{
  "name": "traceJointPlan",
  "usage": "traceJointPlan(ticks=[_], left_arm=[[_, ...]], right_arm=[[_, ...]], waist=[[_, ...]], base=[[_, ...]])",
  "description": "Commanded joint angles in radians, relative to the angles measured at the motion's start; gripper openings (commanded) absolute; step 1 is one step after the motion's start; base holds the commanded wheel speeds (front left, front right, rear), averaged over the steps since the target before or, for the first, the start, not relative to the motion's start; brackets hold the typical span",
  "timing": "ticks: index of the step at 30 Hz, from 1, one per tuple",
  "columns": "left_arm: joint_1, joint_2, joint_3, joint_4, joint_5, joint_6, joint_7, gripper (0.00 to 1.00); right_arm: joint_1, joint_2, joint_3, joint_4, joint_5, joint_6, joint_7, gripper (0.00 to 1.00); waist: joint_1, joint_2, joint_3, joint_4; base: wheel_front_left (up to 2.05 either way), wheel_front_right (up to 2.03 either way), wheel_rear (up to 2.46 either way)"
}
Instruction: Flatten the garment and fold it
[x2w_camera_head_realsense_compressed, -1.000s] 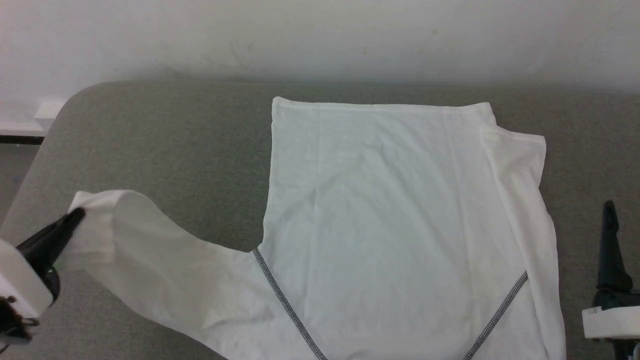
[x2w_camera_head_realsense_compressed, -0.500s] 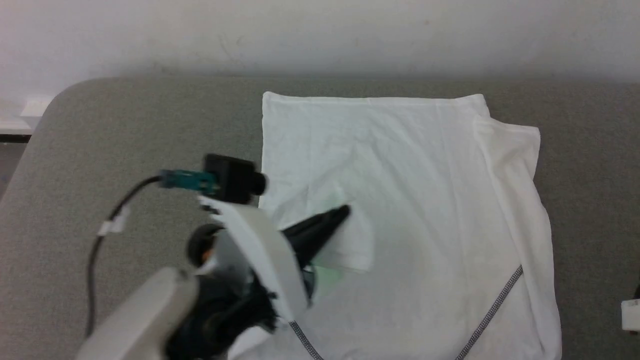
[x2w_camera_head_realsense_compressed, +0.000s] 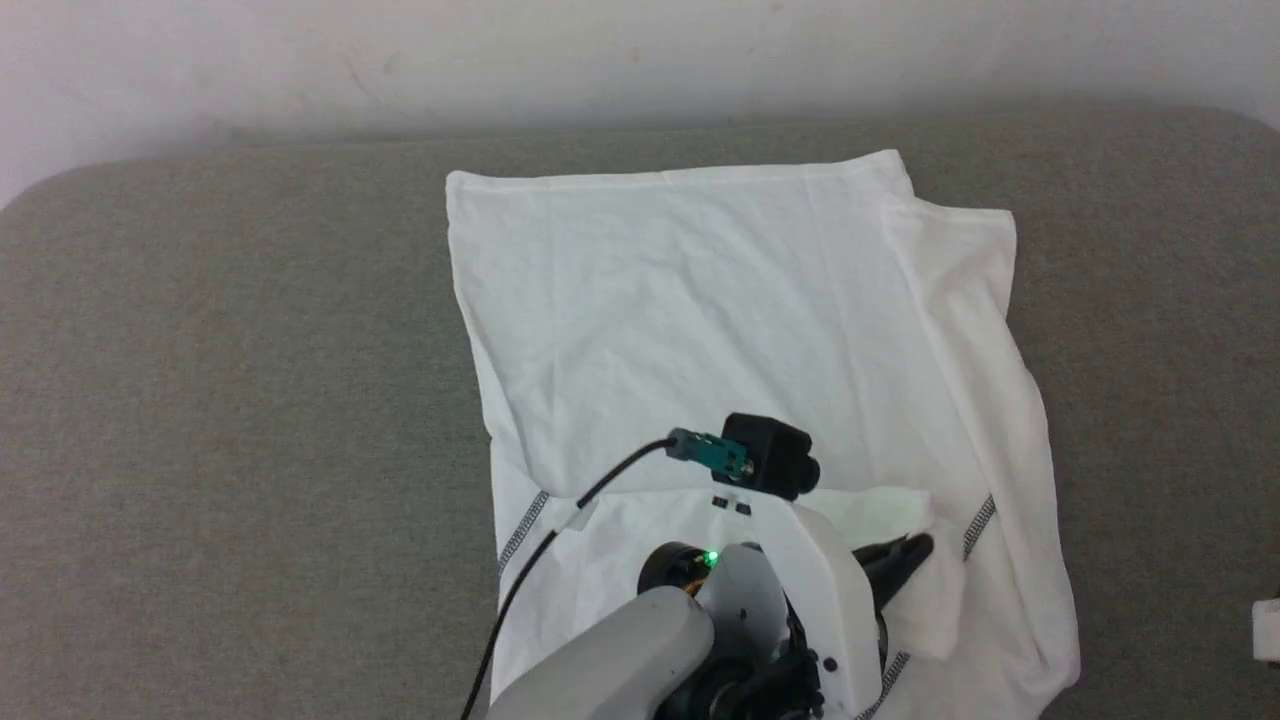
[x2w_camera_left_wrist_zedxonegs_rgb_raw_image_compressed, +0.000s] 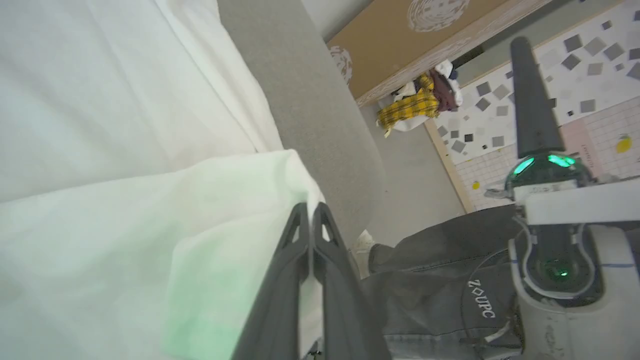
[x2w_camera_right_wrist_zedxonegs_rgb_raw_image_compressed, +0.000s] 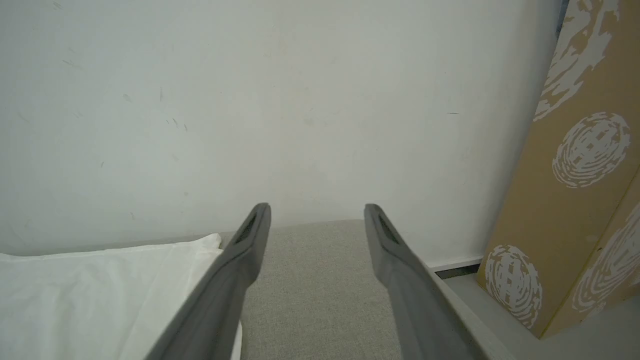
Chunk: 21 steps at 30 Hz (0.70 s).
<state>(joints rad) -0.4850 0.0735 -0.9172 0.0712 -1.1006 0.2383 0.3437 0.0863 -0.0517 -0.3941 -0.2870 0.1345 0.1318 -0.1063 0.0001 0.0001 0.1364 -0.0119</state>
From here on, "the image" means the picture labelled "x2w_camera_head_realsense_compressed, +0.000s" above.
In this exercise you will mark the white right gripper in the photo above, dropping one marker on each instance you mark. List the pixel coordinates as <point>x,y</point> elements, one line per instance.
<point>1268,630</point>

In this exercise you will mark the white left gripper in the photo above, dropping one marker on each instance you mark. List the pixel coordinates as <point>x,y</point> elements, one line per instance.
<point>830,600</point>

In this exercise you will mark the white shirt with grey stitching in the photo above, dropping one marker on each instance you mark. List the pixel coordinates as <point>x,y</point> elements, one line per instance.
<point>700,300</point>

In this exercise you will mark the grey fabric sofa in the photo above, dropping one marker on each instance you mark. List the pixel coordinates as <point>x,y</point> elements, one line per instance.
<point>220,400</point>

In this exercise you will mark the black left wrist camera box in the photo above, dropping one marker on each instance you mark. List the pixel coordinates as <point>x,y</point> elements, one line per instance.
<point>770,455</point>

